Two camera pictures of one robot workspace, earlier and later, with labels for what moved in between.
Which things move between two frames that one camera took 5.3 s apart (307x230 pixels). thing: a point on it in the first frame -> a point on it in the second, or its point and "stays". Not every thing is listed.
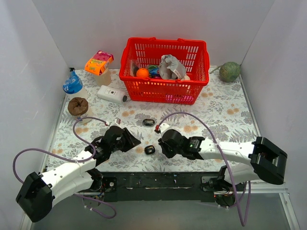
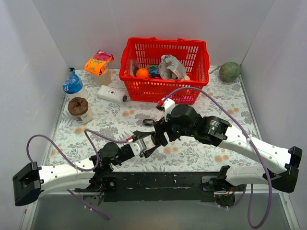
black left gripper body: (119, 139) -> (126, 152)
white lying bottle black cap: (112, 94) stays
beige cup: (104, 79) stays
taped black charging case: (148, 122) stays
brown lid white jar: (78, 108) stays
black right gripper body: (164, 148) -> (162, 132)
